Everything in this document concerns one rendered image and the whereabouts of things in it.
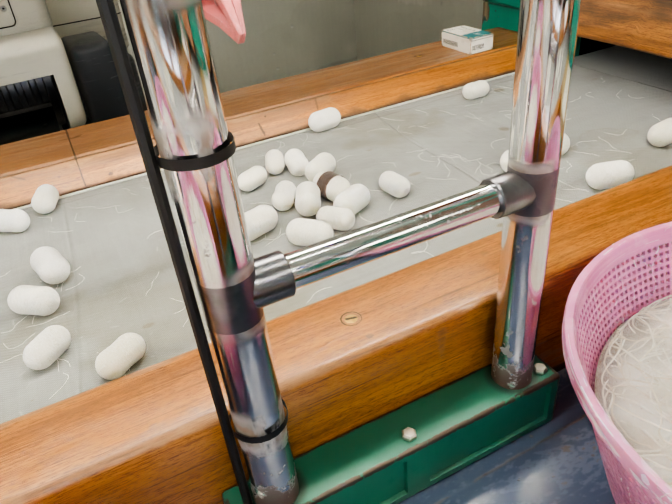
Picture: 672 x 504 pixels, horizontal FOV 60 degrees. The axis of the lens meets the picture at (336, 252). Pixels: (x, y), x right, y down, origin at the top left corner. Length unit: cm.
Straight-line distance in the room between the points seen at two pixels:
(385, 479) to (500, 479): 7
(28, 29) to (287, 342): 82
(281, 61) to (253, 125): 214
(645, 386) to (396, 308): 13
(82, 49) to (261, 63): 164
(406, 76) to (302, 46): 211
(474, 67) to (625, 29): 17
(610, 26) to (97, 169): 53
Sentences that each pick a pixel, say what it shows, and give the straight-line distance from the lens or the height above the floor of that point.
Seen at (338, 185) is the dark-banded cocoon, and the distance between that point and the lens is 48.
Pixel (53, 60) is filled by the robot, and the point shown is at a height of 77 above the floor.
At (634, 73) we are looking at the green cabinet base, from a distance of 80.
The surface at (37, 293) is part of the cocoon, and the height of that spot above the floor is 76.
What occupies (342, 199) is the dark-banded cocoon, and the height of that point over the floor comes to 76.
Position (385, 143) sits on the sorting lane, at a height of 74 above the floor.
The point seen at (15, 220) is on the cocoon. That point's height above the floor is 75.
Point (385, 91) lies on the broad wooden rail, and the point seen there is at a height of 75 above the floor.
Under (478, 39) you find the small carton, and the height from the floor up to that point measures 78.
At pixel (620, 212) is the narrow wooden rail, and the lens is 43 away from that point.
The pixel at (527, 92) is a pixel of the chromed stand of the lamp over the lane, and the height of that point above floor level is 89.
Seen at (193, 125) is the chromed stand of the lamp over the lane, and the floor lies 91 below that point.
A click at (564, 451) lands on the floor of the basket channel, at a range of 39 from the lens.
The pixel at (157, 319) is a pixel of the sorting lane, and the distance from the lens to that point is 40.
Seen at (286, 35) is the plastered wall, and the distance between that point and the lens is 276.
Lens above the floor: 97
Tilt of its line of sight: 33 degrees down
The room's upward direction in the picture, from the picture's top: 6 degrees counter-clockwise
